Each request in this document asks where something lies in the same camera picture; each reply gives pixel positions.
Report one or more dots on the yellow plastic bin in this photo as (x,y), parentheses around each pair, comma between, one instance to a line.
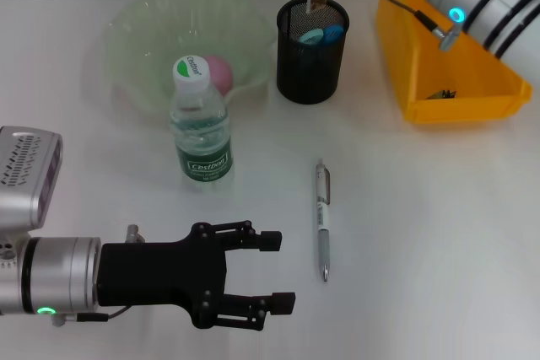
(464,109)

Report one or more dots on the green plastic wrapper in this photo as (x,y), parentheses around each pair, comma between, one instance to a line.
(442,94)

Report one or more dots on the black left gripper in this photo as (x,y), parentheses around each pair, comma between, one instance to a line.
(160,273)

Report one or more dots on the left wrist silver connector stub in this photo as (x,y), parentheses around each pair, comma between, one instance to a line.
(134,233)

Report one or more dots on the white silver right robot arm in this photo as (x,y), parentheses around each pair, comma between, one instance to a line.
(498,1)

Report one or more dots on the translucent green fruit plate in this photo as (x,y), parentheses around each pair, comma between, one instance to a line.
(147,31)

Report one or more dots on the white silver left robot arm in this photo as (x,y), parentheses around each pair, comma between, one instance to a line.
(55,275)

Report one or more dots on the pink peach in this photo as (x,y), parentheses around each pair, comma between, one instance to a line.
(221,73)

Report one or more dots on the grey clear ballpoint pen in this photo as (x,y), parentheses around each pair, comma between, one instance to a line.
(322,242)

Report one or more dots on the black mesh pen holder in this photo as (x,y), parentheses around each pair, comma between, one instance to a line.
(308,73)

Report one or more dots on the blue scissors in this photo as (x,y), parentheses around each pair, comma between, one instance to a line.
(329,34)

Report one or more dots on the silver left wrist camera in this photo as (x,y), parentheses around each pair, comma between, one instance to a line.
(25,174)

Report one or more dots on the clear green-label water bottle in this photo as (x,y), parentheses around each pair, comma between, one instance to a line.
(202,132)

